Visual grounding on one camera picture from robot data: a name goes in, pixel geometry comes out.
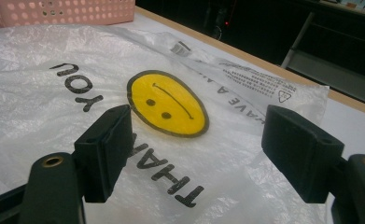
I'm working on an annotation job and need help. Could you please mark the wooden desk with clutter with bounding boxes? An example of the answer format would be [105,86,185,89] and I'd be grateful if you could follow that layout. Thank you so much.
[318,0,365,18]

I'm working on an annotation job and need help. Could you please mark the grey metal shelf stand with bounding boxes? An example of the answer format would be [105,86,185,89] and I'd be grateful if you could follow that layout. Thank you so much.
[281,12,365,108]

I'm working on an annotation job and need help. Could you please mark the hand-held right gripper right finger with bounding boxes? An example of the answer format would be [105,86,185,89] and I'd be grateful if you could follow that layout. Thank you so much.
[261,105,345,203]

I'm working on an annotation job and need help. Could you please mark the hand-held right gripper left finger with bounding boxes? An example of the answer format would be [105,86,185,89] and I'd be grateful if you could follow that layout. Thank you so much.
[74,104,133,203]

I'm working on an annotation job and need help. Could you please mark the pink perforated plastic basket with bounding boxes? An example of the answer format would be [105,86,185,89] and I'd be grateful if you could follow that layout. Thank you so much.
[0,0,136,28]

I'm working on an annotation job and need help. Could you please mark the clear smiley face plastic bag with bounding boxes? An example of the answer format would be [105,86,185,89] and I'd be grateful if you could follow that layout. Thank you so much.
[0,23,330,224]

